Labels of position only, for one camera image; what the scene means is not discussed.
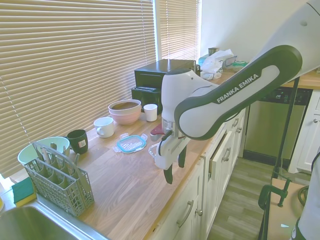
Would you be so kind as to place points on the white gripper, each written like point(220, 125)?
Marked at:
point(166, 152)

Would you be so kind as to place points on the clear lid teal seal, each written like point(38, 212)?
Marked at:
point(131, 144)

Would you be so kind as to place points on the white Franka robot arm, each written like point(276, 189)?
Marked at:
point(237, 95)

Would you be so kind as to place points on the clear glass food container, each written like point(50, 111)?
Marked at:
point(153, 150)

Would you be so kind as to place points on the white kitchen cabinet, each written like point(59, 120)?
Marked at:
point(217, 180)

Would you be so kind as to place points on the white ceramic mug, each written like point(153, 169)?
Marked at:
point(105, 127)
point(150, 113)

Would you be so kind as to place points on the pink bowl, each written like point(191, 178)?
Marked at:
point(126, 119)

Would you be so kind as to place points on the grey bowl brown inside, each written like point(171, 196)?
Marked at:
point(125, 108)

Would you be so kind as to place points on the green clamp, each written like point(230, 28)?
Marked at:
point(265, 195)

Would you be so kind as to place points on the black countertop appliance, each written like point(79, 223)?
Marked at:
point(150, 75)

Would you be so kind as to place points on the stainless steel dishwasher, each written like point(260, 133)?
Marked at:
point(265, 125)

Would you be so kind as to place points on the dark green cup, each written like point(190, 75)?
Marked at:
point(78, 142)

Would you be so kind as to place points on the white plastic bag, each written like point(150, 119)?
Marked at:
point(215, 63)

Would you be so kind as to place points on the grey plastic cutlery basket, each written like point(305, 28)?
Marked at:
point(57, 192)

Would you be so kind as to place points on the metal can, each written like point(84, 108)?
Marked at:
point(213, 50)

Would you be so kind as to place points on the white cabinet beside dishwasher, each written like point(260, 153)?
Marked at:
point(307, 135)

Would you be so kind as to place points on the narrow beige window blind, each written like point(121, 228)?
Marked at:
point(178, 27)

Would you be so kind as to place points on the wide beige window blind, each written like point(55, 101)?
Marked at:
point(75, 62)

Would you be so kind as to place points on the mint green bowl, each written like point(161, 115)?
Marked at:
point(27, 155)

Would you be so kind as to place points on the stainless steel sink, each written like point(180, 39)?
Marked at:
point(37, 225)

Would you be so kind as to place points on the yellow green sponge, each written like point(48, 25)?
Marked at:
point(22, 193)

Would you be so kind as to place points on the red wrist camera mount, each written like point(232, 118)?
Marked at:
point(157, 130)

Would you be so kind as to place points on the black camera tripod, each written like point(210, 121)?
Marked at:
point(287, 122)

